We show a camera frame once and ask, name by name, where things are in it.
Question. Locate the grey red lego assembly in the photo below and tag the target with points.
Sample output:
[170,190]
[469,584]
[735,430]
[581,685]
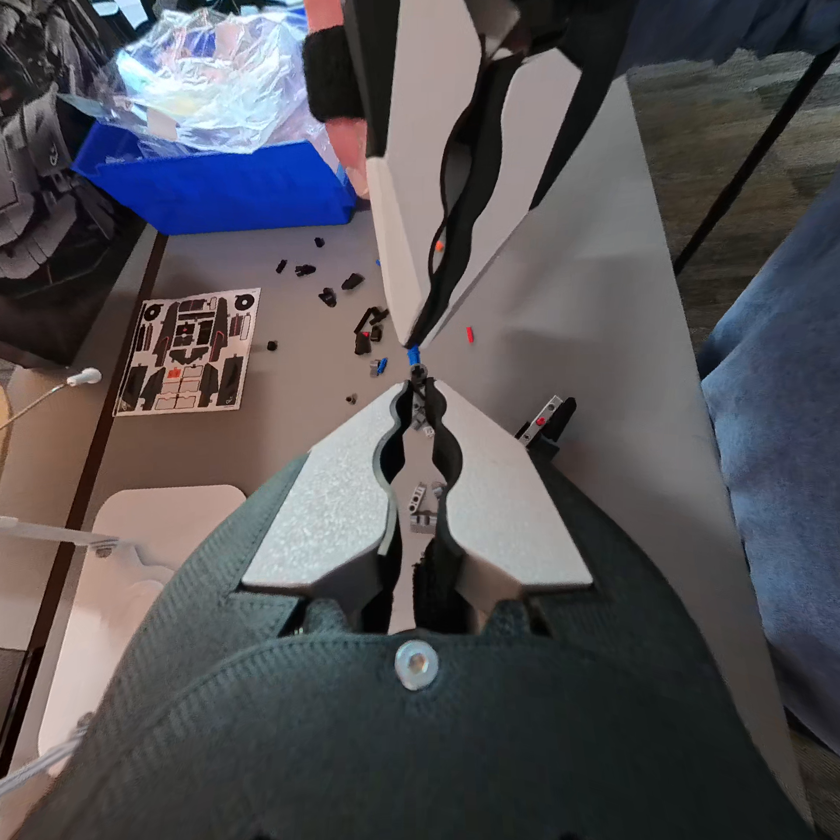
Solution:
[554,420]

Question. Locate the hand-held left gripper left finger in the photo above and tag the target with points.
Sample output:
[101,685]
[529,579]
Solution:
[321,518]

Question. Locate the scattered black lego pieces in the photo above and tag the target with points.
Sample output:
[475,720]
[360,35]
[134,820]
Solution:
[352,282]

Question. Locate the blue storage bin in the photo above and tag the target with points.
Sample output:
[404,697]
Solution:
[216,190]

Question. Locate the white book stand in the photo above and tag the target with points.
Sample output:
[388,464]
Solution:
[164,518]

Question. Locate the black printed lego box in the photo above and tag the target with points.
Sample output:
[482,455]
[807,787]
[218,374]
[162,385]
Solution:
[46,197]

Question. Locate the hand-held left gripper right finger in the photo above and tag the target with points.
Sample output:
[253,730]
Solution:
[512,525]

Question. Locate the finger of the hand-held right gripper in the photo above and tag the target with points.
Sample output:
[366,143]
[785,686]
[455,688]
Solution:
[525,144]
[413,131]

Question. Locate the person's right hand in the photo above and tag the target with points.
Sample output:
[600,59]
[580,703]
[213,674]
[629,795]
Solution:
[348,157]

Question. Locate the grey lego connector blue pin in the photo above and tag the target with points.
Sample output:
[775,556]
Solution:
[375,369]

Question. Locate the lego sticker sheet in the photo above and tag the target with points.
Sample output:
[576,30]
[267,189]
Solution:
[187,354]

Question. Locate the dark grey lego connector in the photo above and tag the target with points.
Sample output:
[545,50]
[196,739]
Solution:
[420,374]

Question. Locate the person's right forearm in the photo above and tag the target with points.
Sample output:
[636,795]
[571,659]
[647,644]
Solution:
[754,26]

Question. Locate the heap of clear plastic bags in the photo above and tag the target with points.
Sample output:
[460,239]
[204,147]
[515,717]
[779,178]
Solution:
[216,79]

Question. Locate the person's blue clothed torso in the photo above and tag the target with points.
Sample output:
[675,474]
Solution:
[774,426]

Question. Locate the black table leg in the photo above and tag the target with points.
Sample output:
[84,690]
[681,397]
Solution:
[741,177]

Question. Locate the scattered grey lego pieces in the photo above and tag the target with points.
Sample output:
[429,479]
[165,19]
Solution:
[423,522]

